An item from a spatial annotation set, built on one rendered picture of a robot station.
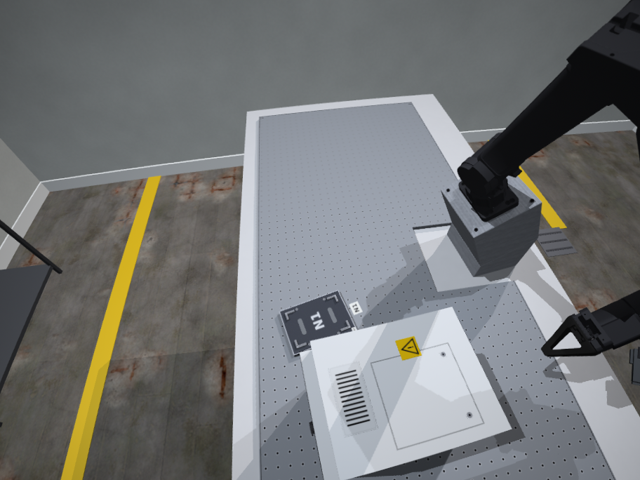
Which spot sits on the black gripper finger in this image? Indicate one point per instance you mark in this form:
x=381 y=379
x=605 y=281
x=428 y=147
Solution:
x=562 y=337
x=569 y=323

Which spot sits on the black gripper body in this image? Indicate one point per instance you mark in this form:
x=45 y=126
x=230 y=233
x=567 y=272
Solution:
x=591 y=324

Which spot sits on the small white label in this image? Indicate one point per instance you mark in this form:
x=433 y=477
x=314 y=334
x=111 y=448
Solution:
x=355 y=308

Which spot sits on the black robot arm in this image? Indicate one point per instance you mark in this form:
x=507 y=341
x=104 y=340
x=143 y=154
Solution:
x=603 y=70

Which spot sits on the grey heat sealer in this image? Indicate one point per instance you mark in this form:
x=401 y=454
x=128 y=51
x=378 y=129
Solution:
x=397 y=392

